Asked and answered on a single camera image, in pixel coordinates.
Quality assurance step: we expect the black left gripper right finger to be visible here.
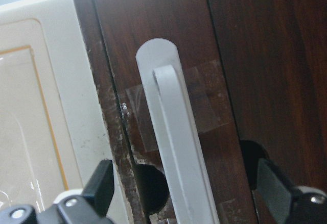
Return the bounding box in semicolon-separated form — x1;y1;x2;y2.
256;158;298;223

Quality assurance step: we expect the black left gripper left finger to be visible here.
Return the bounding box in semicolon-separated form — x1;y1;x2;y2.
81;160;114;216

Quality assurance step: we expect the white drawer handle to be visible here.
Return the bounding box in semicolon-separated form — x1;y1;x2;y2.
135;38;219;223

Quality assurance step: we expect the dark wooden drawer cabinet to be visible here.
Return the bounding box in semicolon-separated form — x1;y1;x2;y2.
74;0;326;223

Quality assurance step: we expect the cream plastic storage box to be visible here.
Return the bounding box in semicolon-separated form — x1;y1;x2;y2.
1;0;112;212

